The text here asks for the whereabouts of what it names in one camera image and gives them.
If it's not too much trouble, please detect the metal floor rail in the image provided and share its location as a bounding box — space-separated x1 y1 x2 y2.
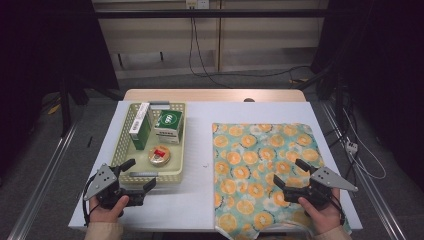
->
6 123 79 240
319 101 408 240

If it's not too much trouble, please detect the person's left hand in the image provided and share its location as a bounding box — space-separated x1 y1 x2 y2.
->
88 194 131 224

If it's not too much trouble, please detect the round tin with red label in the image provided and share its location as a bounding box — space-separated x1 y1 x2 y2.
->
147 145 172 168

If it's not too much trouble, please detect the person's right hand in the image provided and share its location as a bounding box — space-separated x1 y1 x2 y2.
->
297 188 344 236

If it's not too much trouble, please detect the white wall socket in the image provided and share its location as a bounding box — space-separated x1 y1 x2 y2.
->
185 0 210 10

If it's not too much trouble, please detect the white floor cable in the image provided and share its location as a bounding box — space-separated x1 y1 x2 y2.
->
343 109 388 181

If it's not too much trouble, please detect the black metal stand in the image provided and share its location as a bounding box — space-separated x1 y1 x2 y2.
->
58 76 123 138
316 63 351 141

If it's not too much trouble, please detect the orange print fabric bag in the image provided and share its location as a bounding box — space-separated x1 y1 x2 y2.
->
211 122 353 240

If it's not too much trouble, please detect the white power strip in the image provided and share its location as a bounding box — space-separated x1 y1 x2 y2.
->
344 140 359 155

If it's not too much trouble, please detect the tall green white box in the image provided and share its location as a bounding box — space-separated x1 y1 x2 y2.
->
128 102 155 151

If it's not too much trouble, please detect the pale green plastic basket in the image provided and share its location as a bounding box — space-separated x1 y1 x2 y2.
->
109 101 188 185

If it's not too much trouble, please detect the square green white box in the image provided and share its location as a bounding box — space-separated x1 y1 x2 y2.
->
153 109 185 145

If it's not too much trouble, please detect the black wall cable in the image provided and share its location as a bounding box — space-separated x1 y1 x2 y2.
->
188 16 313 79
191 16 234 89

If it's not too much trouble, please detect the white table cover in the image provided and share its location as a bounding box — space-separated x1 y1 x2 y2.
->
68 99 364 233

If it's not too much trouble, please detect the hand-held gripper cable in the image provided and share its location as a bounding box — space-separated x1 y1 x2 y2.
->
329 193 346 226
82 175 101 228

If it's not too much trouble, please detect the right hand-held gripper cable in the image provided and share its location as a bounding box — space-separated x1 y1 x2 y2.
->
329 193 346 226

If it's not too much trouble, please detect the left hand-held gripper cable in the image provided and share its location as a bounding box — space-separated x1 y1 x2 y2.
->
82 175 101 228

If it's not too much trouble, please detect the dark curtain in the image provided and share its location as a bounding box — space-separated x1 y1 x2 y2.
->
311 0 424 191
0 0 119 178

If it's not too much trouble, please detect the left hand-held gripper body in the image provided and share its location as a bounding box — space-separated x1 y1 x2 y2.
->
83 163 147 210

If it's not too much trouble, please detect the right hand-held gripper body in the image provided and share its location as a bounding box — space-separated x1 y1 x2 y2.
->
282 165 359 208

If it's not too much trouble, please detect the black horizontal bar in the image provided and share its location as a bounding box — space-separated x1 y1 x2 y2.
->
94 8 329 19

